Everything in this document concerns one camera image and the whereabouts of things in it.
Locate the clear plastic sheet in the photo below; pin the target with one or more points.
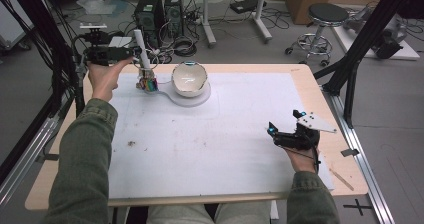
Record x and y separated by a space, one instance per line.
96 6

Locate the bunch of colourful key tags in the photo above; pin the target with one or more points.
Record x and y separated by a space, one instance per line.
148 83

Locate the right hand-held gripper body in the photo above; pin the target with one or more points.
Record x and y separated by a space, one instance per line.
300 137

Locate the white desk leg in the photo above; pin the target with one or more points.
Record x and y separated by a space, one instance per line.
208 20
261 17

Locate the white power supply box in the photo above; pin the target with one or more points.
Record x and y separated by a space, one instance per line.
114 41
126 41

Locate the flat black device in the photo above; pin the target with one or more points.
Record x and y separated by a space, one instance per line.
245 5

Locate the black tape cross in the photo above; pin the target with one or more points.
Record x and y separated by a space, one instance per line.
357 207

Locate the black round stool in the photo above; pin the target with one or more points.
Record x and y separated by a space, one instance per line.
326 15

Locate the person's right hand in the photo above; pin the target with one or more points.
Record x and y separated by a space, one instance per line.
303 160

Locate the person's legs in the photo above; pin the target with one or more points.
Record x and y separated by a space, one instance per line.
173 214

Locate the black tape piece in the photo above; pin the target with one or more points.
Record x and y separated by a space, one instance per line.
350 152

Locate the white table mat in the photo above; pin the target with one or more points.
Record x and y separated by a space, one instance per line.
216 144

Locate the black computer tower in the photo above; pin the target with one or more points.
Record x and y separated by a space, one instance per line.
149 14
174 12

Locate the person's left hand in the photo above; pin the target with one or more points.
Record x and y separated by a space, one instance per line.
103 79

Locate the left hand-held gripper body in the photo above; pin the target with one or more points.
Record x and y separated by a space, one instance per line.
103 52

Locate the thin wooden stick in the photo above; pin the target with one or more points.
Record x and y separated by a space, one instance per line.
341 179

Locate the white ceramic bowl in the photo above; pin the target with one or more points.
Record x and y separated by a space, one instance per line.
189 79

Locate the aluminium rail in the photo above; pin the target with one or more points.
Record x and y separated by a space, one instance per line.
366 170
20 170

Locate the white floor board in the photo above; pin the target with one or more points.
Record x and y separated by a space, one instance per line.
406 52

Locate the white peg stand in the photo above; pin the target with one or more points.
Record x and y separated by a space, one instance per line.
186 101

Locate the brown cardboard box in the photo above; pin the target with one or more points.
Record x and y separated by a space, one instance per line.
308 0

